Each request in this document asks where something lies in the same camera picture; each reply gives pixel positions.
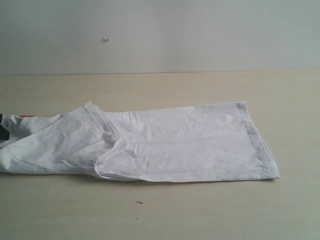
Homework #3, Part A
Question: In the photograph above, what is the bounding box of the white t-shirt red Chinese lettering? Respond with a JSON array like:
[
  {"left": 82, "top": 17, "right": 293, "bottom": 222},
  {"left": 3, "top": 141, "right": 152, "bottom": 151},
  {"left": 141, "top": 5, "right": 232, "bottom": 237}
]
[{"left": 0, "top": 102, "right": 279, "bottom": 183}]

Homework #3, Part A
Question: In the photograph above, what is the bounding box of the orange size tag on string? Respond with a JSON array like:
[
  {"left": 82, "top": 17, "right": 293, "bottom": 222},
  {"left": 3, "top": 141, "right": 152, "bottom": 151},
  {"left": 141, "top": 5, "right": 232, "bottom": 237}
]
[{"left": 17, "top": 114, "right": 35, "bottom": 119}]

